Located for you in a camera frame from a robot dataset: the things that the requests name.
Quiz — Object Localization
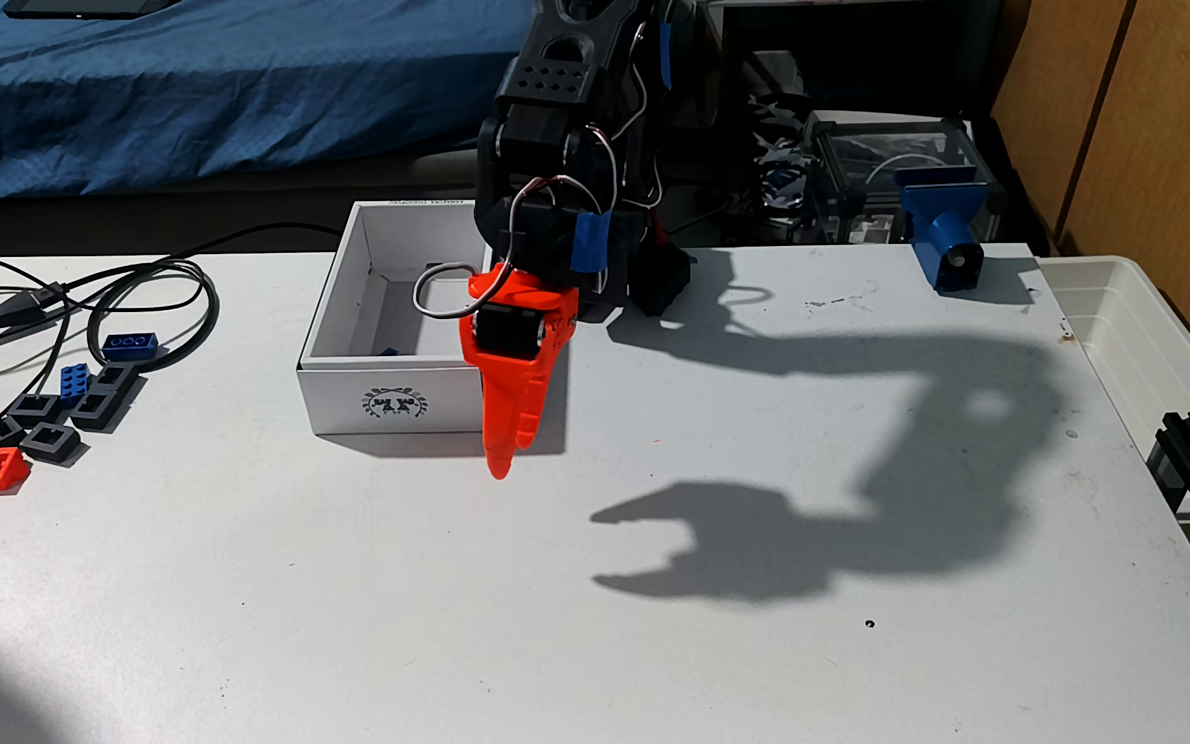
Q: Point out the blue brick with round holes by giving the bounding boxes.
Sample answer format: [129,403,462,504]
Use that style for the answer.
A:
[102,331,161,363]

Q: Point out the blue printed mount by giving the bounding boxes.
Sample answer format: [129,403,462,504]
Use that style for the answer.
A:
[895,167,1004,293]

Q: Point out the thick black coiled cable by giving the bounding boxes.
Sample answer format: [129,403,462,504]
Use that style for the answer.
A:
[87,222,343,375]

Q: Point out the white plastic bin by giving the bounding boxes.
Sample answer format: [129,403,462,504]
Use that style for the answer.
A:
[1034,255,1190,580]

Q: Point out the black flat tablet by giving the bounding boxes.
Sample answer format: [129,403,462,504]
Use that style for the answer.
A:
[4,0,183,22]

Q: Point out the white cardboard box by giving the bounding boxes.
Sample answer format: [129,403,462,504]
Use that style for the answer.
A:
[297,199,498,436]

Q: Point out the wooden cabinet doors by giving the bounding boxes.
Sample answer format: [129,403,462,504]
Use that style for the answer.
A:
[988,0,1190,409]

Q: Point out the small cooling fan part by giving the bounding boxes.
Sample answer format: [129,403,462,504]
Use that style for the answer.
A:
[755,145,813,213]

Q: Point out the brown bed frame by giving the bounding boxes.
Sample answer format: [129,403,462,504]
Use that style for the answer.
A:
[0,139,498,260]

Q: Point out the clear acrylic case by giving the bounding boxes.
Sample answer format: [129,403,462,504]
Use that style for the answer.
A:
[802,112,999,247]

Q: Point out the black power adapter plug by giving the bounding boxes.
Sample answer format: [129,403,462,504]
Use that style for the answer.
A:
[0,281,72,340]

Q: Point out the blue bed sheet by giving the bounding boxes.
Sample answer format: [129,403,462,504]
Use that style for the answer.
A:
[0,0,545,203]

